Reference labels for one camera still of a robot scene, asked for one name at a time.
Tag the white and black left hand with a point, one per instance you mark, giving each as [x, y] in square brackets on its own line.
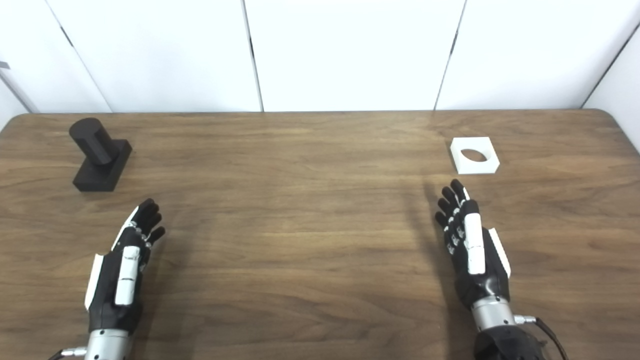
[107, 295]

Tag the white square piece with hole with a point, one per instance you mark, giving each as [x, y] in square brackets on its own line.
[465, 166]

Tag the white and black right hand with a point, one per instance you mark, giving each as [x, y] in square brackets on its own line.
[487, 285]

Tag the black peg with square base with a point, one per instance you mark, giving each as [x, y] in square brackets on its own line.
[102, 167]

